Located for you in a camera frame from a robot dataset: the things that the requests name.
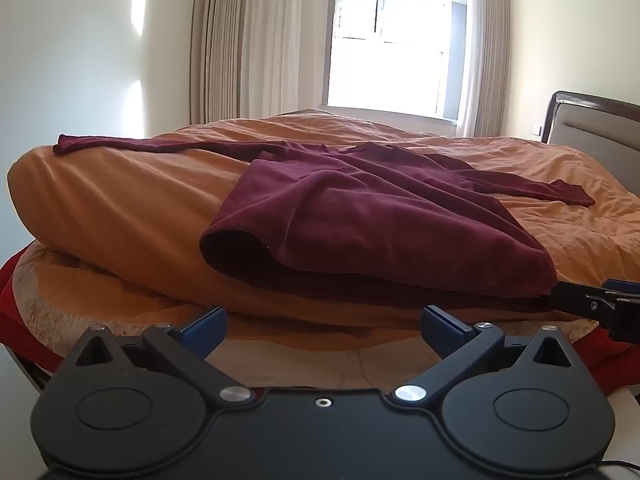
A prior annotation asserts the red cloth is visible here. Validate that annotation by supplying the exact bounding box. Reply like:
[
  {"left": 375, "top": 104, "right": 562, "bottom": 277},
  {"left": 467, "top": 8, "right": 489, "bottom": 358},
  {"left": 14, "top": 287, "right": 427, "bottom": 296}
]
[{"left": 0, "top": 260, "right": 640, "bottom": 397}]

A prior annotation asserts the beige patterned bed sheet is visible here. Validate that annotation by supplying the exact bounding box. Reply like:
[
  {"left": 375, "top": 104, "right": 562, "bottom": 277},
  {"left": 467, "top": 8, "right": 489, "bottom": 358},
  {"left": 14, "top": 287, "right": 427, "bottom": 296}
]
[{"left": 0, "top": 240, "right": 601, "bottom": 392}]

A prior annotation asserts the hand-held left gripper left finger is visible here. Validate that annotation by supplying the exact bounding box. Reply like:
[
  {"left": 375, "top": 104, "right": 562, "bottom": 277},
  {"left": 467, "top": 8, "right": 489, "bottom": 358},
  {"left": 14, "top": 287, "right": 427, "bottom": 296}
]
[{"left": 64, "top": 305, "right": 254, "bottom": 405}]

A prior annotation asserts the sheer white curtain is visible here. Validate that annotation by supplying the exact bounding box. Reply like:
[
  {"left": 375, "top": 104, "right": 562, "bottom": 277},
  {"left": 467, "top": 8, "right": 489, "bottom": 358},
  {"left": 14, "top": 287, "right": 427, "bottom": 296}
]
[
  {"left": 456, "top": 0, "right": 483, "bottom": 136},
  {"left": 239, "top": 0, "right": 342, "bottom": 117}
]

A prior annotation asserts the orange duvet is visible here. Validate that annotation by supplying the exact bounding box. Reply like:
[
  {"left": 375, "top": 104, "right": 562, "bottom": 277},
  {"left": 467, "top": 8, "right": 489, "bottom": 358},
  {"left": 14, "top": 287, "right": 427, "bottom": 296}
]
[{"left": 7, "top": 109, "right": 640, "bottom": 333}]

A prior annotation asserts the maroon long-sleeve shirt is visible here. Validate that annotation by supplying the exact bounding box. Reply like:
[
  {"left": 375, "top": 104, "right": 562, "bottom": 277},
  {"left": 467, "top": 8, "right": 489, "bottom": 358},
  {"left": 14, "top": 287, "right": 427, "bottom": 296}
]
[{"left": 53, "top": 134, "right": 597, "bottom": 313}]

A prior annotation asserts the padded bed headboard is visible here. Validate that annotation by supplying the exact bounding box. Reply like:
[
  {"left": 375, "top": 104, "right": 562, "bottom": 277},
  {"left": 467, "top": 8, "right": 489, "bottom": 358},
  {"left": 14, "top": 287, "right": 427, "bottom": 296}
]
[{"left": 541, "top": 91, "right": 640, "bottom": 192}]

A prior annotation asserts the beige curtain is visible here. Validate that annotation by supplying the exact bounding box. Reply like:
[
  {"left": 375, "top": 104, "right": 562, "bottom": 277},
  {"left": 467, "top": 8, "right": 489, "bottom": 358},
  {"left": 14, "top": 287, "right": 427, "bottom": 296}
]
[
  {"left": 189, "top": 0, "right": 253, "bottom": 126},
  {"left": 474, "top": 0, "right": 513, "bottom": 137}
]

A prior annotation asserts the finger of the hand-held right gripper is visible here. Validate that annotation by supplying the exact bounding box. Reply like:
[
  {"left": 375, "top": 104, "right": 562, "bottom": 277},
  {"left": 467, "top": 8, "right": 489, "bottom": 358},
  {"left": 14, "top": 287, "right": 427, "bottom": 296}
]
[
  {"left": 598, "top": 302, "right": 640, "bottom": 345},
  {"left": 550, "top": 279, "right": 640, "bottom": 319}
]

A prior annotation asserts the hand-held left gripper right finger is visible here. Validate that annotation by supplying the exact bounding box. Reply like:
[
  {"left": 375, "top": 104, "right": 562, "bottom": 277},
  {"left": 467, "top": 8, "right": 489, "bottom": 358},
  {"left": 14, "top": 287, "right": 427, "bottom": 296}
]
[{"left": 393, "top": 305, "right": 572, "bottom": 404}]

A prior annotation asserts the window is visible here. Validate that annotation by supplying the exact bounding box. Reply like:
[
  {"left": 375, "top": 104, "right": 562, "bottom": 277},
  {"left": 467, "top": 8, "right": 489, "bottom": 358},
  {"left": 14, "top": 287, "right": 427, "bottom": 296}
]
[{"left": 325, "top": 0, "right": 470, "bottom": 122}]

